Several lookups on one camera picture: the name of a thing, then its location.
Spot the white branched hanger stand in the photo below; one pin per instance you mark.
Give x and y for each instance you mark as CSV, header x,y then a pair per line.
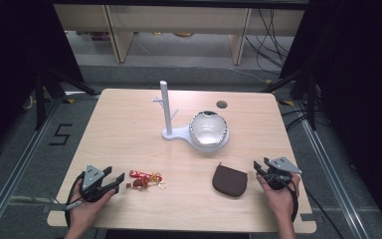
x,y
166,103

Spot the yellow floor tape piece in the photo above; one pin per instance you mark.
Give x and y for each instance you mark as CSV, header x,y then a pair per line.
x,y
286,103
68,100

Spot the aluminium floor rail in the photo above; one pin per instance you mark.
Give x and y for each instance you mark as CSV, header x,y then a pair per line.
x,y
331,176
20,159

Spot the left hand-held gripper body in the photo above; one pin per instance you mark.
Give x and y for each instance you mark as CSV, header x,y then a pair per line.
x,y
91,177

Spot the person's left hand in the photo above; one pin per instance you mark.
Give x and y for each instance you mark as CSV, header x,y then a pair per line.
x,y
86,212

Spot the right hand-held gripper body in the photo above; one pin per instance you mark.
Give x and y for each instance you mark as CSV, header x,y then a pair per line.
x,y
280,164

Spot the white bowl with silver rim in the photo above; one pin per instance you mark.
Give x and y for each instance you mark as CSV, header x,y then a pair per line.
x,y
209,128

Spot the small brown round disc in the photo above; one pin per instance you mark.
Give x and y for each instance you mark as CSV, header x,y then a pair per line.
x,y
222,104

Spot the brown pouch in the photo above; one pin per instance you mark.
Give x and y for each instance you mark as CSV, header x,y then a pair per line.
x,y
229,181

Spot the black tripod stand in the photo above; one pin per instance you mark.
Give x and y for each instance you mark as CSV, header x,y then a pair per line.
x,y
41,99
311,99

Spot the beige wooden cabinet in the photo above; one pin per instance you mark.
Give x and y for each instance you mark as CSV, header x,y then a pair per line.
x,y
179,18

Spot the black curtain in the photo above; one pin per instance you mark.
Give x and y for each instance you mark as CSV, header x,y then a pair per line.
x,y
16,66
361,83

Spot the person's right hand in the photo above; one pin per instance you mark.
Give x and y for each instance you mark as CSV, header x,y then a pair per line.
x,y
278,200

